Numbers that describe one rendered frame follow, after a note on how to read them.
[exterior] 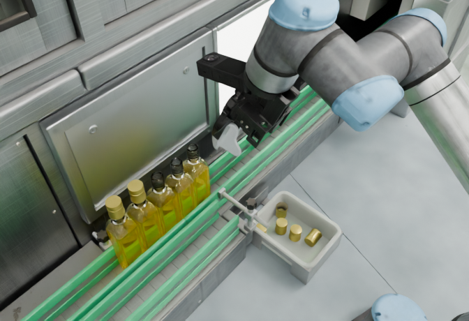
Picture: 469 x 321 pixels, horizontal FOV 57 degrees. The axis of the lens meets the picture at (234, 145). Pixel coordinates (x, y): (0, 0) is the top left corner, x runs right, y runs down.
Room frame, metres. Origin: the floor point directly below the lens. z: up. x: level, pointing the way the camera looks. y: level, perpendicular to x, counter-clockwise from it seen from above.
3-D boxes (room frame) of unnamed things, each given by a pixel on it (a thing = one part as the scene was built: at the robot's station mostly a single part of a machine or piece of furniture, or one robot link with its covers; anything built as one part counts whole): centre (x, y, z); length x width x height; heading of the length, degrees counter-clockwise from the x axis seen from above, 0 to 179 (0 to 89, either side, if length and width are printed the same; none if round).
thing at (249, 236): (0.68, -0.01, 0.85); 0.09 x 0.04 x 0.07; 48
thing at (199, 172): (0.72, 0.10, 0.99); 0.06 x 0.06 x 0.21; 48
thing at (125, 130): (0.94, 0.08, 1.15); 0.90 x 0.03 x 0.34; 138
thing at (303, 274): (0.70, -0.15, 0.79); 0.27 x 0.17 x 0.08; 48
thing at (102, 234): (0.57, 0.33, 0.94); 0.07 x 0.04 x 0.13; 48
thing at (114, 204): (0.54, 0.26, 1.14); 0.04 x 0.04 x 0.04
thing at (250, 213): (0.67, -0.02, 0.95); 0.17 x 0.03 x 0.12; 48
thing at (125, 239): (0.54, 0.26, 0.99); 0.06 x 0.06 x 0.21; 47
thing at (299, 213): (0.69, -0.18, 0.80); 0.22 x 0.17 x 0.09; 48
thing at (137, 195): (0.59, 0.22, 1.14); 0.04 x 0.04 x 0.04
